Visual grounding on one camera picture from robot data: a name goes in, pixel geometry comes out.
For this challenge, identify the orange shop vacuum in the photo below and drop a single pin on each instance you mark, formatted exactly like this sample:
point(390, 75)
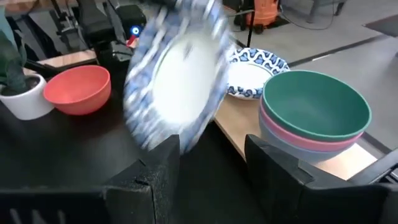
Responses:
point(264, 12)

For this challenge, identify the white plant pot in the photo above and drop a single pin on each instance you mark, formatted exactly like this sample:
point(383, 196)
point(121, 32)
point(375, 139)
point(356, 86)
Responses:
point(25, 105)

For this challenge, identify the blue-grey plastic bowl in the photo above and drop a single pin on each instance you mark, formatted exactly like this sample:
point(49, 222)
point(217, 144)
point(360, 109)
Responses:
point(323, 157)

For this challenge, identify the teal plastic bowl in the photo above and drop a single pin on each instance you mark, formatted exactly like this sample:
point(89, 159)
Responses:
point(314, 102)

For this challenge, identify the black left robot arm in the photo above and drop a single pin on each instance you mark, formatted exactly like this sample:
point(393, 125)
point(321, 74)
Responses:
point(93, 25)

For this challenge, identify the blue patterned paper bowl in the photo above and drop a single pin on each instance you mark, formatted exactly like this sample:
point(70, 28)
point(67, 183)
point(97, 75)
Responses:
point(183, 81)
point(248, 77)

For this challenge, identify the dark floor mat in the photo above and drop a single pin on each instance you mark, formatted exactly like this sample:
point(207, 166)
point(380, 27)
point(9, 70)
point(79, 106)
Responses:
point(385, 25)

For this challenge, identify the pink plastic bowl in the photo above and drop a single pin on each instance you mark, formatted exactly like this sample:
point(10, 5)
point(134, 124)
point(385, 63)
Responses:
point(295, 138)

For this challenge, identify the black device with blue light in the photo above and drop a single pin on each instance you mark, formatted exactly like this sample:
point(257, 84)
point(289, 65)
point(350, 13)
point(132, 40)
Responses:
point(135, 30)

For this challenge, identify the green artificial plant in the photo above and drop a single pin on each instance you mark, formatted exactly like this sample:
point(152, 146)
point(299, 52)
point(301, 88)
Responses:
point(12, 62)

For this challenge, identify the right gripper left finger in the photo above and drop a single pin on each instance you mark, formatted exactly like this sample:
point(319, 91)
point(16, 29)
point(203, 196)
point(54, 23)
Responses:
point(149, 186)

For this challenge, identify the black table mat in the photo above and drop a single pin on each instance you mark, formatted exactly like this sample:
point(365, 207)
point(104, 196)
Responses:
point(62, 149)

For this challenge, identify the red plate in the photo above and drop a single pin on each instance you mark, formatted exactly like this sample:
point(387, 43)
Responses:
point(77, 90)

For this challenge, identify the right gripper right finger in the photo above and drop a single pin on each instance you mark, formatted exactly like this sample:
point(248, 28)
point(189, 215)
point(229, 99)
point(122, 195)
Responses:
point(273, 186)

